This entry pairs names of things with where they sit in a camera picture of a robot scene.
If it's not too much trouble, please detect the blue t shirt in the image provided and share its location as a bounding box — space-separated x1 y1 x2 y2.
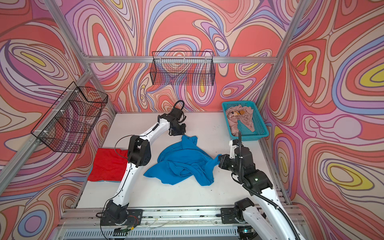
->
144 136 220 187

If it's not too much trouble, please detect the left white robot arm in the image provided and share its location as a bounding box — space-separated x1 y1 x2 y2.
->
100 100 186 227

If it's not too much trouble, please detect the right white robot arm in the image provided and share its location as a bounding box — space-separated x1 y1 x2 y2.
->
219 132 305 240

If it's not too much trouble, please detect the teal plastic laundry basket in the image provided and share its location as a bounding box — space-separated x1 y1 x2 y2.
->
222 101 269 141

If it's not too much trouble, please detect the beige t shirt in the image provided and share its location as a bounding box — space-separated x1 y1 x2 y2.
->
226 105 255 137

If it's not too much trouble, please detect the folded red t shirt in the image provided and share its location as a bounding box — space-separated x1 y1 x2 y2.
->
88 148 128 182

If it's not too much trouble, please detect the aluminium horizontal back bar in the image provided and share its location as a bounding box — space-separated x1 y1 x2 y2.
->
83 55 278 64

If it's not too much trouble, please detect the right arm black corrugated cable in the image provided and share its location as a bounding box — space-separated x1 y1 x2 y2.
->
230 130 301 240

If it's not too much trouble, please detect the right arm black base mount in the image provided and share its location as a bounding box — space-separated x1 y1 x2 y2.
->
220 198 255 224

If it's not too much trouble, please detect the black wire basket back wall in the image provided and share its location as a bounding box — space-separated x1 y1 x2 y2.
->
150 51 216 86

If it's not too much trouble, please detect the black wire basket wall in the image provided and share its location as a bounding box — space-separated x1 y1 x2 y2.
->
31 82 108 154
150 51 216 86

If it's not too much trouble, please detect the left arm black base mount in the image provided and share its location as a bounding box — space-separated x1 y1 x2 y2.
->
101 200 144 227

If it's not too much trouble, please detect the black wire basket left wall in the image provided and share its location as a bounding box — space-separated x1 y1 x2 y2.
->
31 82 108 154

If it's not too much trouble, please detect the aluminium frame corner post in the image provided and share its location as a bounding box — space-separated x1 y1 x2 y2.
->
256 0 312 111

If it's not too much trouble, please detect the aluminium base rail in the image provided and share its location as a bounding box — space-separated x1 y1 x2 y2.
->
53 205 308 240

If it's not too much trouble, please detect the aluminium left frame post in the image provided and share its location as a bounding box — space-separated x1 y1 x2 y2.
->
0 0 118 193

